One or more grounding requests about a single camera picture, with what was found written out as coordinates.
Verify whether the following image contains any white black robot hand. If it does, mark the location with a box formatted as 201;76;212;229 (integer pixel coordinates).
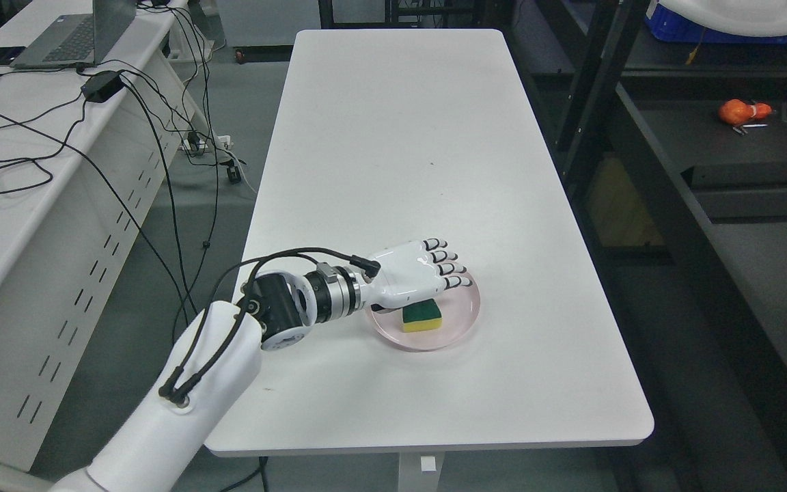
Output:
360;238;474;310

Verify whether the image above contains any green yellow sponge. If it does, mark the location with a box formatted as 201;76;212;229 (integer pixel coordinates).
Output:
402;299;443;333

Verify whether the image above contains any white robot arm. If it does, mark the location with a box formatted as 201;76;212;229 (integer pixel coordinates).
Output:
52;256;383;491

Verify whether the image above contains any orange toy on shelf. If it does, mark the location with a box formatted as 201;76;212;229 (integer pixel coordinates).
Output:
717;99;773;126

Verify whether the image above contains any pink round plate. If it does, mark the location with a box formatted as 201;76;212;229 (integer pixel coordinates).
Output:
365;273;481;351

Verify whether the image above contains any white long table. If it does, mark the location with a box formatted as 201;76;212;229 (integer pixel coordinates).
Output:
206;29;655;491

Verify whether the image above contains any white power strip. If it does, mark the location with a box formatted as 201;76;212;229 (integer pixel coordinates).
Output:
178;132;232;158

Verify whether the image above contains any black metal rack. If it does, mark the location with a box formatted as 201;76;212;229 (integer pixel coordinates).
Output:
495;1;787;491

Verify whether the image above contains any blue plastic bin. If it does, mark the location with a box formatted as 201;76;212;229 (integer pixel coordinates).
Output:
644;1;787;46

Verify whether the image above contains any black power adapter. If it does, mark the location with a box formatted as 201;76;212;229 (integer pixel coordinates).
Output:
81;70;125;103

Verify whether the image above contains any white side desk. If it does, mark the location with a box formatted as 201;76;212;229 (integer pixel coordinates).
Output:
0;1;203;491

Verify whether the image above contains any grey laptop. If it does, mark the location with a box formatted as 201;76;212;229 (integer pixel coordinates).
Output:
10;1;137;70

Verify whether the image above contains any black looped cable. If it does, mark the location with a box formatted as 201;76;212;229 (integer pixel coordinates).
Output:
0;92;87;196

